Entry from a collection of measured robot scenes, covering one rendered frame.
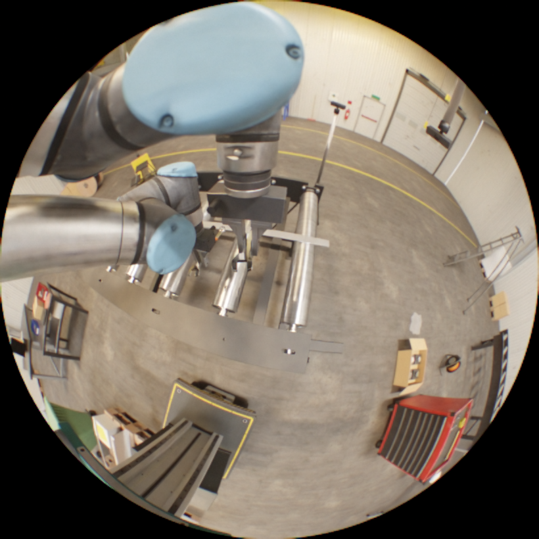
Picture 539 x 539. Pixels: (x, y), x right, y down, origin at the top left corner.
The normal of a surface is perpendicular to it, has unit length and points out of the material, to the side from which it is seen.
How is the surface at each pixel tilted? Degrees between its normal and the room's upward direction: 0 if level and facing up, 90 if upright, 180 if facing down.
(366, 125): 90
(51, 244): 84
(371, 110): 90
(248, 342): 0
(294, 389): 0
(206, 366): 0
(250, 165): 79
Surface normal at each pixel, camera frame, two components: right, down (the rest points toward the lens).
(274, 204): -0.14, 0.78
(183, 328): 0.04, -0.43
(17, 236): 0.93, 0.19
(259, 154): 0.44, 0.73
